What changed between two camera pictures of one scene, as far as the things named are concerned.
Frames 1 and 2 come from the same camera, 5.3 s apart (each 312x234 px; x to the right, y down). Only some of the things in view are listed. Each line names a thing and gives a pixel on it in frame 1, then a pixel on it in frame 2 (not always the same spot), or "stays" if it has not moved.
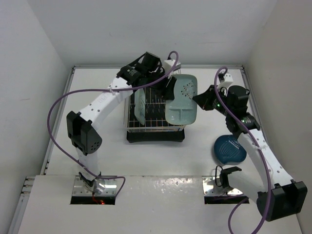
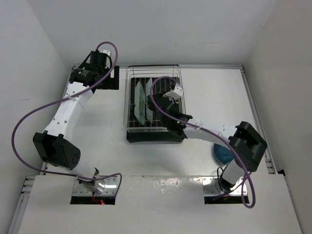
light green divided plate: (140, 103) stays
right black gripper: (204, 99) to (150, 104)
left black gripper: (165, 91) to (110, 84)
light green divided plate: (183, 110) to (149, 89)
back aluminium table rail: (183, 67) stays
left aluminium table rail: (28, 183) stays
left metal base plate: (110, 189) stays
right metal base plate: (210, 187) stays
